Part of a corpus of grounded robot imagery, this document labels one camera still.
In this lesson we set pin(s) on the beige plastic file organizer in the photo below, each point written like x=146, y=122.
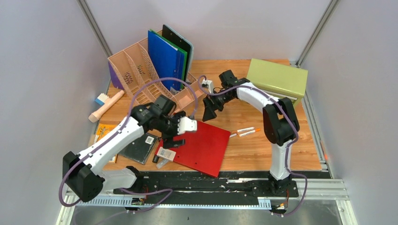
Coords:
x=134, y=69

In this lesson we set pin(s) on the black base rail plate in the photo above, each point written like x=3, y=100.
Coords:
x=195, y=188

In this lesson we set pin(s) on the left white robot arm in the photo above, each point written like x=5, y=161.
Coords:
x=83, y=172

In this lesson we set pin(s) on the beige rolled tube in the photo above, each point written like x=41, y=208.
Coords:
x=96, y=115

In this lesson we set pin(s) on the red binder folder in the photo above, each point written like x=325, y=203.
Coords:
x=203, y=150

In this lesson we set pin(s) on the white orange marker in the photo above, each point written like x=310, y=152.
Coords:
x=245, y=129

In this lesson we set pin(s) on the small orange cap marker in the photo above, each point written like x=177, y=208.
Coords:
x=249, y=132

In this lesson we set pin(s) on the green metal drawer cabinet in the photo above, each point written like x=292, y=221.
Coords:
x=278, y=80

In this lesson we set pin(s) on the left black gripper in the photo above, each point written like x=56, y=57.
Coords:
x=168, y=139

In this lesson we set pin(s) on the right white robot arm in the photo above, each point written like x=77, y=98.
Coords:
x=280, y=121

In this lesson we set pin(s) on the black notebook with sticker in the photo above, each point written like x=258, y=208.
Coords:
x=140, y=149

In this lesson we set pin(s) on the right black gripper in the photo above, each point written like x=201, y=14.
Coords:
x=210, y=113

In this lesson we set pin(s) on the purple highlighter marker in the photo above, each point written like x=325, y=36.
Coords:
x=155, y=159

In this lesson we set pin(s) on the blue white eraser block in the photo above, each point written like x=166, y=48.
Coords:
x=102, y=99

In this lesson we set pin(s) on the green translucent plastic folder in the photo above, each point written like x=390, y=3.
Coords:
x=186, y=59

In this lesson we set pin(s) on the blue binder folder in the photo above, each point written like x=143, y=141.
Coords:
x=164, y=62

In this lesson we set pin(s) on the orange highlighter marker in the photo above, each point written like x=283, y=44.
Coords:
x=162, y=163

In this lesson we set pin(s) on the orange yellow booklet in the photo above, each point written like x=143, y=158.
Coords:
x=102, y=130

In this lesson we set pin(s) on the black clipboard blue back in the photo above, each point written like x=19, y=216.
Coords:
x=181, y=42

